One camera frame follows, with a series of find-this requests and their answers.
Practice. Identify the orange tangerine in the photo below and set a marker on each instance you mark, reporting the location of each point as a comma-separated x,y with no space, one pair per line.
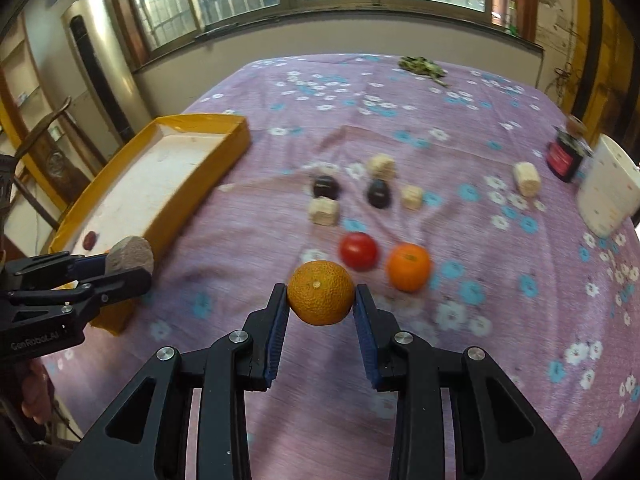
320,292
409,266

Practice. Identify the wooden chair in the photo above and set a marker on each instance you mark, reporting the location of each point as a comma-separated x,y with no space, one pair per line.
45,160

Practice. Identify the white dotted cup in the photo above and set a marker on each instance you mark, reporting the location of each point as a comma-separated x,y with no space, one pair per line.
607,190

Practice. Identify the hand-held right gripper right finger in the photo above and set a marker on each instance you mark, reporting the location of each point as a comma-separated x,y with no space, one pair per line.
365,345

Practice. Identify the person's left hand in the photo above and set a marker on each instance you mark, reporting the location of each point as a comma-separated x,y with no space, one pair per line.
36,395

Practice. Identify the standing air conditioner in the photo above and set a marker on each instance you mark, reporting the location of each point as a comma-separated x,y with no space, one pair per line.
100,75

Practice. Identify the green bottle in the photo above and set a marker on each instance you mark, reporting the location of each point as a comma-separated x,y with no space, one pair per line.
512,25

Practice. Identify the dark purple plum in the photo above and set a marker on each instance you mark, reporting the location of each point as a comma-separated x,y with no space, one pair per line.
379,194
326,187

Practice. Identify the large beige corn cob piece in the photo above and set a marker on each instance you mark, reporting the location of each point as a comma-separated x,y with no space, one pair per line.
131,255

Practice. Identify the red tomato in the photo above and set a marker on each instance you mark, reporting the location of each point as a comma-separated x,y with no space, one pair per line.
358,251

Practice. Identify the green leafy sprig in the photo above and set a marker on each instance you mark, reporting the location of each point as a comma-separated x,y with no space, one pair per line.
420,66

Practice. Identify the small brown cap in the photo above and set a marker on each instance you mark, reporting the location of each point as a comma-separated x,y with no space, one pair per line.
575,125

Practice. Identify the golden folding panel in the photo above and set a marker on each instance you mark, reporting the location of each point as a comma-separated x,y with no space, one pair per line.
607,60

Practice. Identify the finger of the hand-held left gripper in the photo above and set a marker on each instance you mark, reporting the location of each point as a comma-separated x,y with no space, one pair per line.
55,262
115,285

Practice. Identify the dark red date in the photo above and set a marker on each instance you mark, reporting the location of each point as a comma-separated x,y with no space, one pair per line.
90,240

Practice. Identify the yellow cardboard box tray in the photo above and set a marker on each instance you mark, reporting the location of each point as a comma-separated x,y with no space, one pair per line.
165,175

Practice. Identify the red labelled dark jar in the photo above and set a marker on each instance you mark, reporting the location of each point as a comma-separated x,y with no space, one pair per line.
565,157

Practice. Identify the pale cheese wedge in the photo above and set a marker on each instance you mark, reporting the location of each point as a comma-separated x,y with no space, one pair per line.
526,179

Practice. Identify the small beige corn cob piece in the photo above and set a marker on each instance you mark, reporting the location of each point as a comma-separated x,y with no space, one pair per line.
412,197

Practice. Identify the purple floral cloth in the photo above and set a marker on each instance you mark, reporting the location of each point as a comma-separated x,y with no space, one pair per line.
450,125

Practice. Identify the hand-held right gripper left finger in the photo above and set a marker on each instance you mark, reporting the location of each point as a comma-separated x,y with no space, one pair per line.
276,345

